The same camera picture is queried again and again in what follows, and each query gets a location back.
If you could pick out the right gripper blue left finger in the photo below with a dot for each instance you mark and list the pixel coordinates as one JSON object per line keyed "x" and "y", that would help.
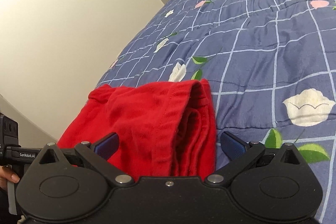
{"x": 106, "y": 146}

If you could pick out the person's left hand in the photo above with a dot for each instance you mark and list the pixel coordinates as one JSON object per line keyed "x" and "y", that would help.
{"x": 7, "y": 175}

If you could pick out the blue checked floral quilt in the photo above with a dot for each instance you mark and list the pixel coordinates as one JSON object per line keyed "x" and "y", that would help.
{"x": 270, "y": 65}

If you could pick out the red pants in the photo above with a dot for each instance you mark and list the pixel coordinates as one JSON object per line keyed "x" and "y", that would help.
{"x": 165, "y": 129}

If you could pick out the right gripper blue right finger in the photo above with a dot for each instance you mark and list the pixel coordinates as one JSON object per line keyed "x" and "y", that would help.
{"x": 232, "y": 146}

